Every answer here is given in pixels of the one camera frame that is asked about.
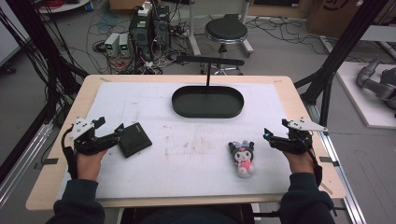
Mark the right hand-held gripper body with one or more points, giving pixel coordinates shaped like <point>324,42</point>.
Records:
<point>295,143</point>

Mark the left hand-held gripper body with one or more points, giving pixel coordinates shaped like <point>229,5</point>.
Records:
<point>85,144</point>

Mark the black square wallet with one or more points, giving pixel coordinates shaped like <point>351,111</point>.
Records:
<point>135,140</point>

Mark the black-haired plush doll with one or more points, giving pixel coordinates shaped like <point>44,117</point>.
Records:
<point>243,157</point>

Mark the black oval tray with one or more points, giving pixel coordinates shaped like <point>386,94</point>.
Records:
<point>207,102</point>

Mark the person's right hand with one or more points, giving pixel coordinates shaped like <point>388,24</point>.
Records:
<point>299,163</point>

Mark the person's left hand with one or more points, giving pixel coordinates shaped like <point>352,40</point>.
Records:
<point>88,166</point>

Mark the white table mat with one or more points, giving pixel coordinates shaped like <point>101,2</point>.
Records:
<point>186,161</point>

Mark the white floor board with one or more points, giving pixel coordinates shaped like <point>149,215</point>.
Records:
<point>361,102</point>

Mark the grey power supply unit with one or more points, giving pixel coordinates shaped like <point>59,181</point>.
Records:
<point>112,43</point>
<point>124,45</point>

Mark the black stand with crossbar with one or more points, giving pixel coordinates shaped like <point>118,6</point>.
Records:
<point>208,60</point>

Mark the black computer tower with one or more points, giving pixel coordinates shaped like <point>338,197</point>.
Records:
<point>162,28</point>
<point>140,34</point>

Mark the black round stool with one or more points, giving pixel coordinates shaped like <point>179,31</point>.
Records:
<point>226,30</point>

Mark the cardboard box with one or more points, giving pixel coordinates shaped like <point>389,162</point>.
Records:
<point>336,15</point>

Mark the white power strip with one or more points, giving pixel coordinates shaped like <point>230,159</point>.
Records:
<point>144,9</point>

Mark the aluminium rail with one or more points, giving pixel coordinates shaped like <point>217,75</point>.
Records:
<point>21,165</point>
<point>339,174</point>

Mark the black metal frame post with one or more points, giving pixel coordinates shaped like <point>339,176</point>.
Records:
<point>342,46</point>
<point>40,40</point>

